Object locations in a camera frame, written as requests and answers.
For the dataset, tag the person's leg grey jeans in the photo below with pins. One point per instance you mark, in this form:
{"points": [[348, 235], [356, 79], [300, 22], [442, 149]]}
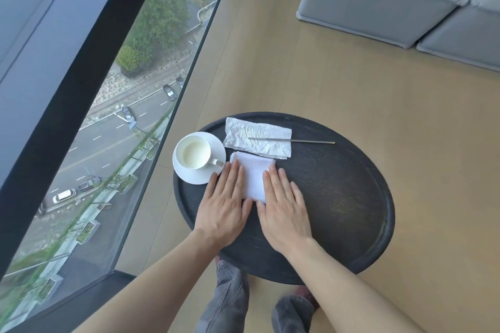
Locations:
{"points": [[226, 297], [293, 315]]}

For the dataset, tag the person's left forearm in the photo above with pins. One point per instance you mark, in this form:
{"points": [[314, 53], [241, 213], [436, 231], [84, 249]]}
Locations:
{"points": [[156, 289]]}

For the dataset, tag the black window beam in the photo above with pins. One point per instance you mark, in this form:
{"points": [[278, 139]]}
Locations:
{"points": [[70, 71]]}

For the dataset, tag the round black table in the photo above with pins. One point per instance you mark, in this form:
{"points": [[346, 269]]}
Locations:
{"points": [[340, 204]]}

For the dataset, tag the person's right hand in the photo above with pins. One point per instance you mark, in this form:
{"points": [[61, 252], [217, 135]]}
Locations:
{"points": [[285, 219]]}

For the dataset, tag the smooth white napkin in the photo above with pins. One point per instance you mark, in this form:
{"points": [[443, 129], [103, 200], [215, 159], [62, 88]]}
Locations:
{"points": [[254, 176]]}

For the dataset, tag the black window post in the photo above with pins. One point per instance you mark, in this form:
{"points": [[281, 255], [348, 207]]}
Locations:
{"points": [[90, 299]]}

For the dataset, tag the person's right leg grey jeans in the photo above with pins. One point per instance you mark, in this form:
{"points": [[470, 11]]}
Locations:
{"points": [[293, 315]]}

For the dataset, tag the white cup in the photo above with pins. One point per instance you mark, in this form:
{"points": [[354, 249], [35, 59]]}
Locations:
{"points": [[195, 153]]}

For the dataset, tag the person's left hand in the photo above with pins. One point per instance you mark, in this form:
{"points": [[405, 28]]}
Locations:
{"points": [[222, 215]]}

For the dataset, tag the person's right maroon shoe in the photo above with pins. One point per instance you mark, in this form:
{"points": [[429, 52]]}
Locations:
{"points": [[306, 293]]}

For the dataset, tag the person's left leg grey jeans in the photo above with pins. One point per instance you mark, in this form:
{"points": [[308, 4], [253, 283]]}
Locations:
{"points": [[226, 297]]}

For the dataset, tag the metal stirring spoon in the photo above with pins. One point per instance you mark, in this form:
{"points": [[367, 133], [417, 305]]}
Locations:
{"points": [[312, 141]]}

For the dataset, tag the white saucer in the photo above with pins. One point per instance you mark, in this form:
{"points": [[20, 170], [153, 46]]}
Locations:
{"points": [[187, 176]]}

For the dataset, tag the person's right forearm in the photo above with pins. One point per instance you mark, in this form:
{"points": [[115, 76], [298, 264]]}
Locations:
{"points": [[351, 297]]}

